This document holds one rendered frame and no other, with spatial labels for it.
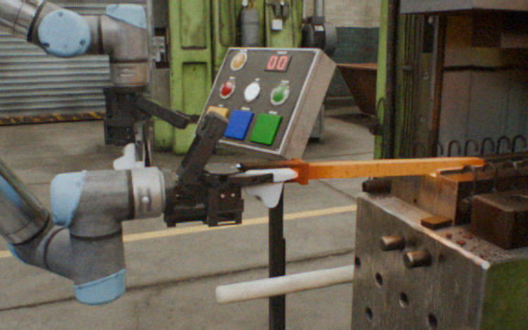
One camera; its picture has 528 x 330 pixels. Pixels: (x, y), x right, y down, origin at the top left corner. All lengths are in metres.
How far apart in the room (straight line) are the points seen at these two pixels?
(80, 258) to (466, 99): 0.87
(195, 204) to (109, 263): 0.15
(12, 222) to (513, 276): 0.73
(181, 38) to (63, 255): 4.93
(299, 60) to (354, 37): 8.82
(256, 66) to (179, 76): 4.23
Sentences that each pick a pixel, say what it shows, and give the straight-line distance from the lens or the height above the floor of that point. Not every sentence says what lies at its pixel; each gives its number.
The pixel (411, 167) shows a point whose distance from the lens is 0.93.
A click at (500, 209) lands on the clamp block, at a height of 0.97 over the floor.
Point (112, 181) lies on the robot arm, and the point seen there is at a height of 1.03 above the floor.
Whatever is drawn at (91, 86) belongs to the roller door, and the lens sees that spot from 8.67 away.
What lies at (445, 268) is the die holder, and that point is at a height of 0.87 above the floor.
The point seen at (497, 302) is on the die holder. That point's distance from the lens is 0.85.
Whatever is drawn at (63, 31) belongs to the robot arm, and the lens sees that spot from 0.90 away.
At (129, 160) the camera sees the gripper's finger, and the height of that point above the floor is 0.99.
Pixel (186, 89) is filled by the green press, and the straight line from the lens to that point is 5.70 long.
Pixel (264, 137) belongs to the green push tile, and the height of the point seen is 0.99.
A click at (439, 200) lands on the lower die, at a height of 0.95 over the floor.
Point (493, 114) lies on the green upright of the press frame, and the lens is 1.30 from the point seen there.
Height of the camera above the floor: 1.22
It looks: 14 degrees down
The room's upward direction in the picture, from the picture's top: straight up
